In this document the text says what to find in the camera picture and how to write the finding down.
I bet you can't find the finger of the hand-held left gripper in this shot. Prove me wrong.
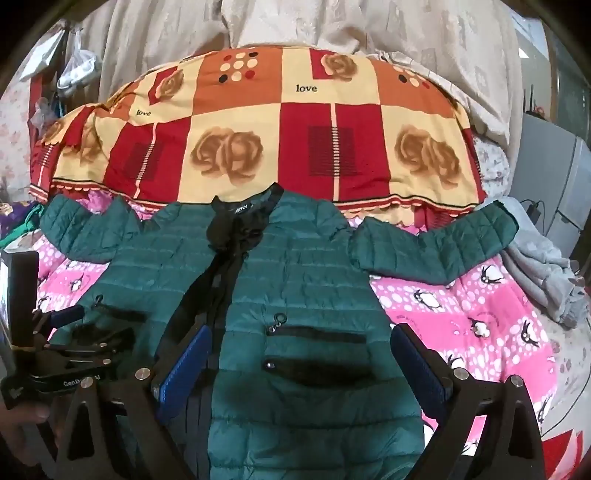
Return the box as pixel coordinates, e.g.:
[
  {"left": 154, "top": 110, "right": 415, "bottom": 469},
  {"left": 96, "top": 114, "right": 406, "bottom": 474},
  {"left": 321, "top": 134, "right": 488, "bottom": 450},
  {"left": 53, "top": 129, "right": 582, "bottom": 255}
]
[
  {"left": 33, "top": 305, "right": 86, "bottom": 337},
  {"left": 44, "top": 323, "right": 139, "bottom": 360}
]

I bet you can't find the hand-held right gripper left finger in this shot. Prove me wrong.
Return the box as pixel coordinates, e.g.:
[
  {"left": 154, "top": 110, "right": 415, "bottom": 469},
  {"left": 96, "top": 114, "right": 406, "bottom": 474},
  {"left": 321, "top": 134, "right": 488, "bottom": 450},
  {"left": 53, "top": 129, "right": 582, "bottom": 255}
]
[{"left": 55, "top": 324, "right": 213, "bottom": 480}]

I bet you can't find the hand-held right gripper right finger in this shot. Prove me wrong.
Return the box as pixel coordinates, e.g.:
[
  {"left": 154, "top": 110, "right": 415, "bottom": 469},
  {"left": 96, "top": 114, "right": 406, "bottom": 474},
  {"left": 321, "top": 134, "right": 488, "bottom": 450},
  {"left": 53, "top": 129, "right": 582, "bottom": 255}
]
[{"left": 391, "top": 323, "right": 546, "bottom": 480}]

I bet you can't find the green quilted jacket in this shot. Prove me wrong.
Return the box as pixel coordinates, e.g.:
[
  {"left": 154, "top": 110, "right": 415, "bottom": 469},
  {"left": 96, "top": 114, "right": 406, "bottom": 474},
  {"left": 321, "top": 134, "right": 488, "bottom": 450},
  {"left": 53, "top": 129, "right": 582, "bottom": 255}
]
[{"left": 39, "top": 182, "right": 520, "bottom": 480}]

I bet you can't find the person's left hand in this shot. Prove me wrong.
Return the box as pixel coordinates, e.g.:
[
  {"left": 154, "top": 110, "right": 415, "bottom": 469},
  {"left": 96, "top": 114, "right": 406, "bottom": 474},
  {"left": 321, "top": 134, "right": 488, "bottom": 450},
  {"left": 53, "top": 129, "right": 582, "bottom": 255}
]
[{"left": 0, "top": 392, "right": 58, "bottom": 467}]

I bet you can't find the purple cloth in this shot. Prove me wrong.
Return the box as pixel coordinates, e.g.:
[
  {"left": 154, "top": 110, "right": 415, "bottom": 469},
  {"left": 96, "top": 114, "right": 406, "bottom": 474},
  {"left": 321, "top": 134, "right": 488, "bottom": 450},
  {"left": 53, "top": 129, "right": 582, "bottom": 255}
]
[{"left": 0, "top": 202, "right": 34, "bottom": 251}]

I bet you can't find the pink penguin print bedsheet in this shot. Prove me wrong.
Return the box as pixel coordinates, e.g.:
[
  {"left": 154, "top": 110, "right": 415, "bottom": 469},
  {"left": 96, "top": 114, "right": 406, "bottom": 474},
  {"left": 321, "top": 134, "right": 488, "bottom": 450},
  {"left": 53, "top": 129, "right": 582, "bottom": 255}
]
[{"left": 28, "top": 189, "right": 561, "bottom": 444}]

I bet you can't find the grey garment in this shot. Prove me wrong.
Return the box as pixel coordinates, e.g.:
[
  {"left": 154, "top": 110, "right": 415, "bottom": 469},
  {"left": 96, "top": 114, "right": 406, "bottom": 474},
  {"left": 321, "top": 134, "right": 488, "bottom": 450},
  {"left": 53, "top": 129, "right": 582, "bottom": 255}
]
[{"left": 496, "top": 196, "right": 585, "bottom": 329}]

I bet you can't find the white floral bedsheet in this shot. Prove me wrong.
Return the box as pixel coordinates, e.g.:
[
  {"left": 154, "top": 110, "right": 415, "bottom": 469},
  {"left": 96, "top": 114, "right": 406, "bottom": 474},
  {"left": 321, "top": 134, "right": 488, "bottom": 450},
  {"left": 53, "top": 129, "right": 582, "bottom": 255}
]
[{"left": 472, "top": 131, "right": 514, "bottom": 199}]

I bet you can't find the clear plastic bag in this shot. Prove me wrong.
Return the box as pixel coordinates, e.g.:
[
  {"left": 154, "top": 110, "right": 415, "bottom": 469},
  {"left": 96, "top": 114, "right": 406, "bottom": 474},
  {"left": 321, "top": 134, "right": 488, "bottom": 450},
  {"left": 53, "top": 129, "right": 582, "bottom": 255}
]
[{"left": 56, "top": 32, "right": 100, "bottom": 97}]

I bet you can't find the red rose print blanket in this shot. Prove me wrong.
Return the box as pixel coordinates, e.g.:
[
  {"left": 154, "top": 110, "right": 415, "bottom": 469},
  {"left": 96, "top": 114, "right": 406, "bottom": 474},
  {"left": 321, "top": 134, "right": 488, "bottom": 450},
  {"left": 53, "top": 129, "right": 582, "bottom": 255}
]
[{"left": 28, "top": 46, "right": 488, "bottom": 217}]

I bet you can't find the white refrigerator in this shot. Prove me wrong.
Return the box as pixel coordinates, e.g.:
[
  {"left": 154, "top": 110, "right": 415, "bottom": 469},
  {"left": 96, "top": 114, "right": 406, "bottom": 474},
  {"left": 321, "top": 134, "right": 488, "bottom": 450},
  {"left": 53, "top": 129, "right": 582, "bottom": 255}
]
[{"left": 510, "top": 113, "right": 591, "bottom": 259}]

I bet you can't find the beige curtain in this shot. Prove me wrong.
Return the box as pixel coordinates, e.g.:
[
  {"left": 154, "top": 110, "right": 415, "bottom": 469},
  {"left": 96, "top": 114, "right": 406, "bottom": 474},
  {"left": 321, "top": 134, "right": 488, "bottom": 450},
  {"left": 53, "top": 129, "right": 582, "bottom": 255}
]
[{"left": 76, "top": 0, "right": 525, "bottom": 158}]

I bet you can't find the black charger cable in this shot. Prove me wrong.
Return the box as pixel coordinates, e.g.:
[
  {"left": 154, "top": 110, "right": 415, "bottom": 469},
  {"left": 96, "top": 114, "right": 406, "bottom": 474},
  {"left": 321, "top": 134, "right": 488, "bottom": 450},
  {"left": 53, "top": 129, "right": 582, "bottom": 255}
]
[{"left": 521, "top": 198, "right": 546, "bottom": 223}]

